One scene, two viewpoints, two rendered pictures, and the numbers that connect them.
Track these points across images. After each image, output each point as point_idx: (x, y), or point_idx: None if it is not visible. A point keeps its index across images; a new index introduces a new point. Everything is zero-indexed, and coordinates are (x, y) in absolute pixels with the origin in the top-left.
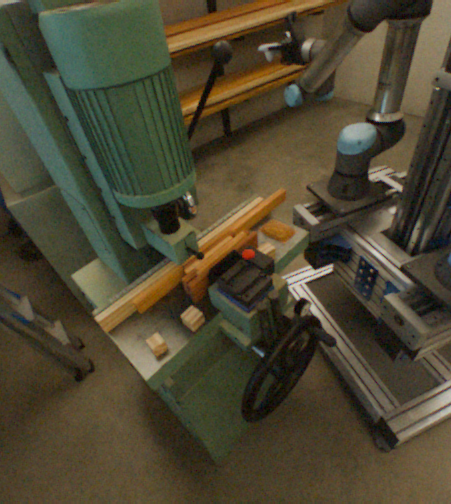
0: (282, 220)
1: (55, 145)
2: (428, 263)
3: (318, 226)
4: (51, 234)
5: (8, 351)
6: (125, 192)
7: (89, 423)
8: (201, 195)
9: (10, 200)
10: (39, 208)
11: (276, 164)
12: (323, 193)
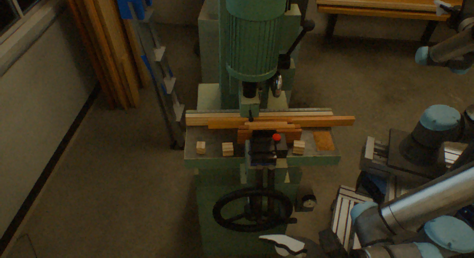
0: (334, 136)
1: (219, 17)
2: (404, 236)
3: (370, 161)
4: (212, 49)
5: (149, 103)
6: (228, 63)
7: (160, 175)
8: (348, 83)
9: (202, 15)
10: (214, 29)
11: (441, 98)
12: (394, 141)
